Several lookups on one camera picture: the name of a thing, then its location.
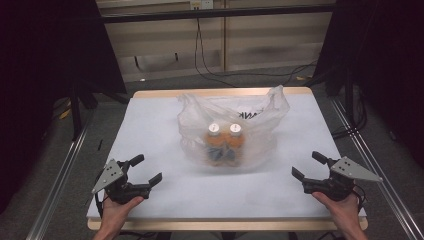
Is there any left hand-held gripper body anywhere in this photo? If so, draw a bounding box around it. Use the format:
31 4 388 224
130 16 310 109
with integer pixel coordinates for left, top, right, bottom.
91 158 152 205

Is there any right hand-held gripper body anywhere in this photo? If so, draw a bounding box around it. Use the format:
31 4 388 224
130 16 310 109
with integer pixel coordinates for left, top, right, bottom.
302 156 384 202

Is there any orange drink bottle white cap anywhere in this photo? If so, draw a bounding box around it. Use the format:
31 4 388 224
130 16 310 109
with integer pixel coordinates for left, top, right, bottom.
204 122 226 167
224 122 247 167

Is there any clear plastic bag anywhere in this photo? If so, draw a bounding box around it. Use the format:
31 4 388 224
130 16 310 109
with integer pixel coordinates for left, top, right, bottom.
176 84 291 170

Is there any person's left hand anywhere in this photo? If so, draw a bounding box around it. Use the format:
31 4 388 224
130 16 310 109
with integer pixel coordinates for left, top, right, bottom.
99 195 145 231

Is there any person's right hand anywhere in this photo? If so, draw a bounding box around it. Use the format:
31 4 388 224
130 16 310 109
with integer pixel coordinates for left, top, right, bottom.
311 191 364 229

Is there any wooden table with white top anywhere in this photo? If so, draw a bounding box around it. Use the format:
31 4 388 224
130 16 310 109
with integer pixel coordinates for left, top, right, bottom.
86 86 370 232

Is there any black metal stand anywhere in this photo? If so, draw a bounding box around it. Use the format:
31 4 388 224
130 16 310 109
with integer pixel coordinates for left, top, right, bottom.
67 81 85 142
343 66 356 128

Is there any black curtain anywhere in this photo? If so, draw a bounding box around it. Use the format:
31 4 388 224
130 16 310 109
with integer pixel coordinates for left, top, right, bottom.
0 0 128 215
312 0 424 169

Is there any black horizontal bar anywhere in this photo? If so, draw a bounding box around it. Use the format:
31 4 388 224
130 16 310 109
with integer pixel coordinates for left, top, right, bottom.
99 3 338 24

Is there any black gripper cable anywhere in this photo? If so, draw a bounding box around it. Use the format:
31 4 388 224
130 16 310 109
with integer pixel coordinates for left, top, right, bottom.
94 192 106 218
352 184 368 214

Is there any aluminium floor rail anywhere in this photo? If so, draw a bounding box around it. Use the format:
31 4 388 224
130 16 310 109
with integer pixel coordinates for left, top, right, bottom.
25 109 96 240
329 97 424 240

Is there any bundle of black cables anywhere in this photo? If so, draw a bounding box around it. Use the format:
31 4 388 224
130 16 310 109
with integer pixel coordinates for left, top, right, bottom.
330 84 369 140

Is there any black floor cable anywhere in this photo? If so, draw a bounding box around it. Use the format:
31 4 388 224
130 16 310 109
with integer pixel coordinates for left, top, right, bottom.
229 59 319 86

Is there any black hanging cable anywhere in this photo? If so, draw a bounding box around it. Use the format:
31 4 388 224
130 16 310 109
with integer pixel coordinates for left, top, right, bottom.
193 17 236 88

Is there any white wall socket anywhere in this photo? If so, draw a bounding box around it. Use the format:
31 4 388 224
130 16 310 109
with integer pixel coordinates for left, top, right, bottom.
189 0 215 11

